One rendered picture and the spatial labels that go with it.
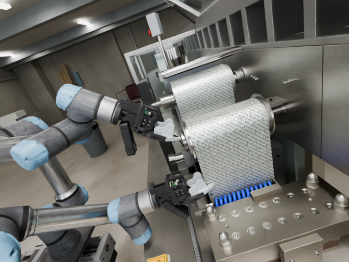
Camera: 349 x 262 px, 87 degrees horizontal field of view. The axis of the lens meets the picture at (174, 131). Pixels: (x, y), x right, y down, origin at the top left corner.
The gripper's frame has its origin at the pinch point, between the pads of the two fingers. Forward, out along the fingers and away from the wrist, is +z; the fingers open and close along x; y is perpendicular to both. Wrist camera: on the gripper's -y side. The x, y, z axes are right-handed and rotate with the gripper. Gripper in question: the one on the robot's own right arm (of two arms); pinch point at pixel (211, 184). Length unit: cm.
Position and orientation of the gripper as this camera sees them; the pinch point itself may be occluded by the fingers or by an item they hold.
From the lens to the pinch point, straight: 66.1
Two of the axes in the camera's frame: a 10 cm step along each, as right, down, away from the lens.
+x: -1.1, -3.8, 9.2
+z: 9.5, -3.2, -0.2
